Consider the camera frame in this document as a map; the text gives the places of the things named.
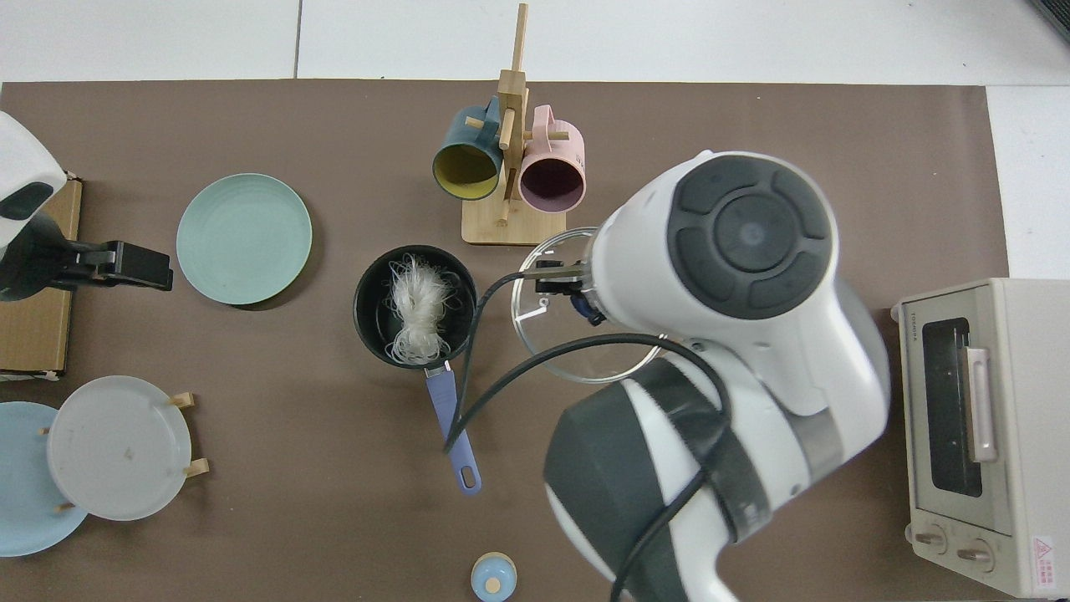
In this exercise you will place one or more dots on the glass lid with blue knob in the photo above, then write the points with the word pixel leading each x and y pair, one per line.
pixel 543 334

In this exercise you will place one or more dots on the white vermicelli bundle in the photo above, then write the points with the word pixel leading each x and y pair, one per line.
pixel 418 309

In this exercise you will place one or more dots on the green round plate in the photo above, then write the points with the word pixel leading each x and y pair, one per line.
pixel 242 238

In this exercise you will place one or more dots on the grey round plate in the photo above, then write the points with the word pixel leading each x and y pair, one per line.
pixel 117 451

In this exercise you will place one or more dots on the wooden plate rack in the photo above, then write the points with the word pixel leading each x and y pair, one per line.
pixel 199 468

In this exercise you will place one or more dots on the light blue round plate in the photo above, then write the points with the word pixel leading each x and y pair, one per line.
pixel 25 518

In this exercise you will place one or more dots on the wooden cup stand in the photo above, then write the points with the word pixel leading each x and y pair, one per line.
pixel 514 226

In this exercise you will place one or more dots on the pink cup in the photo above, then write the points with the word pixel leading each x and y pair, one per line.
pixel 556 142

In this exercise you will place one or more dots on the dark teal cup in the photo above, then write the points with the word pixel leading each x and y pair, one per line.
pixel 468 134

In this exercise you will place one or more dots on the brown table cloth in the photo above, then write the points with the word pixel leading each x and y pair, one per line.
pixel 292 502

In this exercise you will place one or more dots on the pale toaster oven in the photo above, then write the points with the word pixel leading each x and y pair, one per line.
pixel 1028 418

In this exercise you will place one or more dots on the dark corner object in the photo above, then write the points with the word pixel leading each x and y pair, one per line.
pixel 1055 15

